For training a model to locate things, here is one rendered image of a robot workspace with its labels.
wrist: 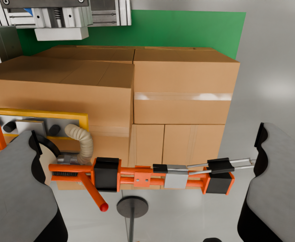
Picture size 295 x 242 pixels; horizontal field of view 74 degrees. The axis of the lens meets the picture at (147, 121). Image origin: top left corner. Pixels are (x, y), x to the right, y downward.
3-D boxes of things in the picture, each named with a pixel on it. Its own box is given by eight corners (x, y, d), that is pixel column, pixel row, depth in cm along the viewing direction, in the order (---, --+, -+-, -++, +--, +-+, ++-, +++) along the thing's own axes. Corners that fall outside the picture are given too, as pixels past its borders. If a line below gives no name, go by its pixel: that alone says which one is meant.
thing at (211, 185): (198, 182, 67) (202, 194, 62) (203, 166, 63) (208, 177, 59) (222, 183, 67) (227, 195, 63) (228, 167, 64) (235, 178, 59)
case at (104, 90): (36, 121, 122) (-7, 163, 87) (21, 55, 103) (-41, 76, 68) (131, 126, 126) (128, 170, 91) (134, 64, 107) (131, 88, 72)
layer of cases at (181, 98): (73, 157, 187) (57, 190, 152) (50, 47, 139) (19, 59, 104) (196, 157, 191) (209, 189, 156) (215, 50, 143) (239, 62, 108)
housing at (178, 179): (162, 178, 66) (163, 188, 62) (164, 163, 62) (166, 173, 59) (182, 179, 66) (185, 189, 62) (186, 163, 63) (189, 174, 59)
